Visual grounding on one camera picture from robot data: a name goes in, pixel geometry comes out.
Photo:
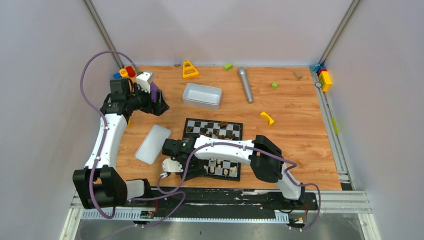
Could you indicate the white box lid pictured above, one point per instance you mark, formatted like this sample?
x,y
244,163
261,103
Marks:
x,y
152,144

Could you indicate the stacked coloured blocks right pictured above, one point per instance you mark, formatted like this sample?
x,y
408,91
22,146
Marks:
x,y
323,76

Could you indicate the green block near wall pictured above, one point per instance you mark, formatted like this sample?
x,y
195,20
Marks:
x,y
228,66

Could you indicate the yellow curved block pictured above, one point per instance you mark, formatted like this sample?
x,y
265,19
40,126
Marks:
x,y
270,120

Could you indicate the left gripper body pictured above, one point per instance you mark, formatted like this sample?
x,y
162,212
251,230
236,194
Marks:
x,y
158,104

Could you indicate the black white chessboard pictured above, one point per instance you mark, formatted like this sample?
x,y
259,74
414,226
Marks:
x,y
221,169

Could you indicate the purple metronome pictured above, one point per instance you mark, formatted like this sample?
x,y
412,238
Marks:
x,y
156,93

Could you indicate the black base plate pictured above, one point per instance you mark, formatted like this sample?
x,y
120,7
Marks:
x,y
224,203

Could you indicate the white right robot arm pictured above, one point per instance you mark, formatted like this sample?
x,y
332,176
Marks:
x,y
261,154

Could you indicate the yellow triangular toy block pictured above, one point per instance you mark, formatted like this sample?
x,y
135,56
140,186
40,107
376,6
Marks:
x,y
189,71

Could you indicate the red cylinder block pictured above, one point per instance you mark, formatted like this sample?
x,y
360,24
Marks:
x,y
130,71

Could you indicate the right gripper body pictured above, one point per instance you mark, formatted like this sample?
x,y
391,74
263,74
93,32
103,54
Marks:
x,y
197,167

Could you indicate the white rectangular box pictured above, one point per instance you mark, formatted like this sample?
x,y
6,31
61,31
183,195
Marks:
x,y
202,96

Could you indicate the brown wooden block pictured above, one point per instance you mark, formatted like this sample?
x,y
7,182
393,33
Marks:
x,y
297,74

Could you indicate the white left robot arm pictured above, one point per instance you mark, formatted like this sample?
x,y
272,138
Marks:
x,y
98,184

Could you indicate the yellow cylinder block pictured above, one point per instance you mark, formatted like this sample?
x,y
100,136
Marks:
x,y
123,73

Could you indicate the silver microphone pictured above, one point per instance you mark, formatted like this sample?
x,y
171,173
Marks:
x,y
242,72

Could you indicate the blue toy block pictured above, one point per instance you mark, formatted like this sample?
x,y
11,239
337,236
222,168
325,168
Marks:
x,y
117,75

